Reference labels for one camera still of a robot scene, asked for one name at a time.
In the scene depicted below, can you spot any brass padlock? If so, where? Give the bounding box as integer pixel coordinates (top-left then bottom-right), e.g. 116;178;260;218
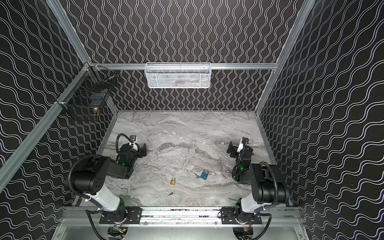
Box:
170;178;176;186

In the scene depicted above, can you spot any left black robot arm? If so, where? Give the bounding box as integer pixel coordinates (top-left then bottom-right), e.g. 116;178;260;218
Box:
66;133;147;225

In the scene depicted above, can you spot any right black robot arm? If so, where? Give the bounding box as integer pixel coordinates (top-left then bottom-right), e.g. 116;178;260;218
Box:
221;138;289;225

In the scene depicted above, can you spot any blue padlock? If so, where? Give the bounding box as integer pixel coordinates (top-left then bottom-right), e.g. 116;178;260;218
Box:
200;169;209;181

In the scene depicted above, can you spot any brass object in black basket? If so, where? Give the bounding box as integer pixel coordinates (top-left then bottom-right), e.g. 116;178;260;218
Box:
93;108;100;118

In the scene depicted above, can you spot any red item in white basket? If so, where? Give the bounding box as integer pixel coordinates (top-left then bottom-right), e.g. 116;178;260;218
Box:
171;79;190;86

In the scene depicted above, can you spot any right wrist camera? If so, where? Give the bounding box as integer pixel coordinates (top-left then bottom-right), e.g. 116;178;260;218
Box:
237;137;249;153

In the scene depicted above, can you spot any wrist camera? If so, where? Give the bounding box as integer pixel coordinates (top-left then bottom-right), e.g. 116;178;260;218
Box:
237;137;249;153
129;135;141;152

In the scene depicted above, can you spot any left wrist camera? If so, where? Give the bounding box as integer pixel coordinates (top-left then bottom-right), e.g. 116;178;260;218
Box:
129;135;141;152

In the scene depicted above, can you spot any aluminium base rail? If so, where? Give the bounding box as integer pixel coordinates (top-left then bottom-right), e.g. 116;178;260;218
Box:
61;207;301;228

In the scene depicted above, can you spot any black wire wall basket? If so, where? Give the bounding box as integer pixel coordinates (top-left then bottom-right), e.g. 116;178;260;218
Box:
58;66;118;122

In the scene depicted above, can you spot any white mesh wall basket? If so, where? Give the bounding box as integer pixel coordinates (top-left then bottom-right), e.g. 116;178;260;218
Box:
145;62;212;89

